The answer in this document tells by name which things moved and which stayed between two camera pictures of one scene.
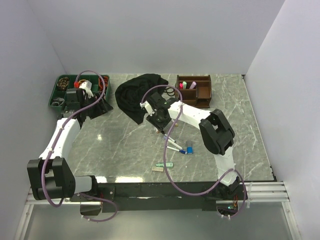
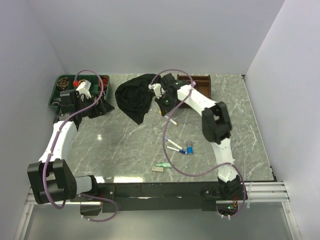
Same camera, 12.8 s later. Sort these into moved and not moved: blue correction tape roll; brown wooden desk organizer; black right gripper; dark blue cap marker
Moved: black right gripper
Not moved: brown wooden desk organizer; blue correction tape roll; dark blue cap marker
